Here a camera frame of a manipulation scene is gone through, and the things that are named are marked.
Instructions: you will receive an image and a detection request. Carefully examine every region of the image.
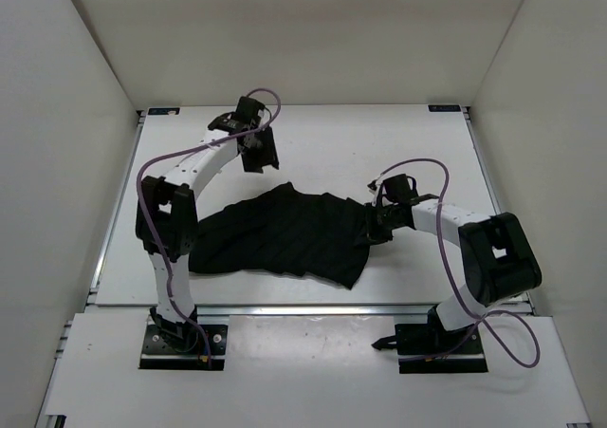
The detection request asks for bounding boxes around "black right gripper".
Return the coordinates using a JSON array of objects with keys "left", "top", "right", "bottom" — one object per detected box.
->
[{"left": 354, "top": 202, "right": 401, "bottom": 248}]

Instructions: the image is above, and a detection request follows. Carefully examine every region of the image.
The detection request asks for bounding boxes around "black pleated skirt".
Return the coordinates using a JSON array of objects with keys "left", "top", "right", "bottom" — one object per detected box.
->
[{"left": 189, "top": 182, "right": 370, "bottom": 289}]

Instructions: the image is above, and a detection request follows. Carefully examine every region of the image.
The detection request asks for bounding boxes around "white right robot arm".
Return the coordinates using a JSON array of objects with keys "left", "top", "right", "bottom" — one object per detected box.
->
[{"left": 365, "top": 198, "right": 543, "bottom": 353}]

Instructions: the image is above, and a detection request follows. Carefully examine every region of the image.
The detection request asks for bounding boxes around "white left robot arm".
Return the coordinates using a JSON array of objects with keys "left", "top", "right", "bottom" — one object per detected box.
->
[{"left": 136, "top": 127, "right": 279, "bottom": 350}]

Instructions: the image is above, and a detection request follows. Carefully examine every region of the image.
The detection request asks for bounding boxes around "blue label sticker left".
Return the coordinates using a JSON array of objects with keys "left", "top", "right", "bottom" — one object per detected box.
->
[{"left": 146, "top": 107, "right": 180, "bottom": 116}]

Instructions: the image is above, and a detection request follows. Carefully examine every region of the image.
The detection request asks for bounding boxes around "blue label sticker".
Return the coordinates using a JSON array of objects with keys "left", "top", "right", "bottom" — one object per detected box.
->
[
  {"left": 146, "top": 107, "right": 180, "bottom": 116},
  {"left": 428, "top": 104, "right": 462, "bottom": 113}
]

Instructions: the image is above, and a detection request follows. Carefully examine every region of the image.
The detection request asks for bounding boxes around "blue label sticker right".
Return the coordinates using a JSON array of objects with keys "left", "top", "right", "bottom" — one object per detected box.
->
[{"left": 428, "top": 104, "right": 462, "bottom": 113}]

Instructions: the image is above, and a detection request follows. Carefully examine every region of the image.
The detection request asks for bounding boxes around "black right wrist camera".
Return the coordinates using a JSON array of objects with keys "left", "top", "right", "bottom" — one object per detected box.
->
[{"left": 368, "top": 174, "right": 438, "bottom": 207}]

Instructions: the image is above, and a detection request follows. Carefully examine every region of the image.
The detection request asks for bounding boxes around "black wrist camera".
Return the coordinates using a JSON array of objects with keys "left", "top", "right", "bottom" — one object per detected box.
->
[
  {"left": 208, "top": 96, "right": 266, "bottom": 135},
  {"left": 368, "top": 174, "right": 438, "bottom": 207}
]

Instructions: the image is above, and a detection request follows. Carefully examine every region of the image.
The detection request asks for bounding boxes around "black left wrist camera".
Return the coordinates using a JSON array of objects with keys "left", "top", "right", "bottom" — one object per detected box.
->
[{"left": 208, "top": 96, "right": 266, "bottom": 135}]

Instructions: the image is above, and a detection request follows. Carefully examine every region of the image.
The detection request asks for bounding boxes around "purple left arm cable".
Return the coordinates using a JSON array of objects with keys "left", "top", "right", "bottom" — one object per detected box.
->
[{"left": 136, "top": 87, "right": 282, "bottom": 367}]

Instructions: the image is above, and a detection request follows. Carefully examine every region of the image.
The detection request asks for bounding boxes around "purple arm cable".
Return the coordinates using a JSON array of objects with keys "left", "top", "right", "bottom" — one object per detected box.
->
[
  {"left": 369, "top": 158, "right": 543, "bottom": 367},
  {"left": 136, "top": 87, "right": 282, "bottom": 367}
]

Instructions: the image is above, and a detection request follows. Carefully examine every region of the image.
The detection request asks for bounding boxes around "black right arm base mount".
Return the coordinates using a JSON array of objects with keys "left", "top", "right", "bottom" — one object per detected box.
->
[{"left": 372, "top": 324, "right": 488, "bottom": 375}]

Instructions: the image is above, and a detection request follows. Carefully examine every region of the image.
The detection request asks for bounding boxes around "aluminium table rail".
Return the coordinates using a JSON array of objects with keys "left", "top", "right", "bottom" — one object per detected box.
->
[{"left": 197, "top": 304, "right": 432, "bottom": 317}]

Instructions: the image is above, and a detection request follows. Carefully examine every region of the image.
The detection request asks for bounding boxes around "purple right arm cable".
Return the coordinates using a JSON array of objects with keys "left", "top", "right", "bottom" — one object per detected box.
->
[{"left": 369, "top": 158, "right": 543, "bottom": 367}]

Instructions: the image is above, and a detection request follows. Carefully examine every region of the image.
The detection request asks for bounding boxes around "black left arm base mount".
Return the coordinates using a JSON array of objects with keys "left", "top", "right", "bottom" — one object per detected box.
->
[{"left": 138, "top": 307, "right": 229, "bottom": 371}]

